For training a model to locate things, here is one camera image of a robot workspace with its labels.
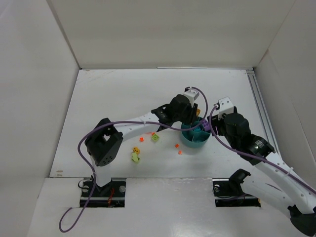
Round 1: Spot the purple cable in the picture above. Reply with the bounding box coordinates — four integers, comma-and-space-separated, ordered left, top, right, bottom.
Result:
58, 86, 208, 233
208, 103, 316, 196

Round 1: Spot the teal round divided container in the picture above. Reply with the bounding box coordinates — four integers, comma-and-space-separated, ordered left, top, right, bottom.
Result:
180, 117, 211, 148

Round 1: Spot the lime green figure lego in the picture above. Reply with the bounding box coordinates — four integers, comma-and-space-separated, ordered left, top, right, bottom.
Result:
131, 152, 140, 163

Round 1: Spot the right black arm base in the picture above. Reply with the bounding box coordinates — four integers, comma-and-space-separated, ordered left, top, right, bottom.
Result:
287, 205, 316, 237

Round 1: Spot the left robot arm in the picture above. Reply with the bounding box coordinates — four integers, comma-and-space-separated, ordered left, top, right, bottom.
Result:
84, 89, 199, 189

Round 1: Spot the purple curved lego brick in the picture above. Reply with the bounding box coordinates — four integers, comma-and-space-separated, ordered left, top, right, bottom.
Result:
202, 119, 210, 132

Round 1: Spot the yellow round face lego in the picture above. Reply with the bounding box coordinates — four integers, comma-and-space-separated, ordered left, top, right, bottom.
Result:
133, 147, 140, 154

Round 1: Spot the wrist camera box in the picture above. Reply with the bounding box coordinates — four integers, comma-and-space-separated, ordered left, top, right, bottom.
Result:
182, 87, 199, 103
217, 97, 234, 120

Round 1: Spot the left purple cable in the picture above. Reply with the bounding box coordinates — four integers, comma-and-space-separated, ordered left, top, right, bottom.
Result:
58, 86, 208, 233

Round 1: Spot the aluminium rail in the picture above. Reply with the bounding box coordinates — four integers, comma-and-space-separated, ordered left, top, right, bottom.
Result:
246, 69, 279, 153

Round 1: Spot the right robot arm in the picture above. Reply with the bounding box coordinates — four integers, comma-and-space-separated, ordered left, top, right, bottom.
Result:
209, 103, 316, 215

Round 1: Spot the lime green square lego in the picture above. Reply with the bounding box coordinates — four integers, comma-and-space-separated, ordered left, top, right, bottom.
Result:
151, 134, 159, 142

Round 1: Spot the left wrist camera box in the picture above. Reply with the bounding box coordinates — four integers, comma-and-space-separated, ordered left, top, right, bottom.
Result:
182, 87, 199, 103

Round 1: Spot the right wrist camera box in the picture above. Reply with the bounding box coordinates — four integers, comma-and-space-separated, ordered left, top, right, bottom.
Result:
217, 97, 234, 120

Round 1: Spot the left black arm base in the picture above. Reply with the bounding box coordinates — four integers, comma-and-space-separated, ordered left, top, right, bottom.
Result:
84, 125, 123, 167

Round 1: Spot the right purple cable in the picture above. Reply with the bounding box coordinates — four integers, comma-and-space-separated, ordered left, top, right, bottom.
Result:
208, 103, 316, 196

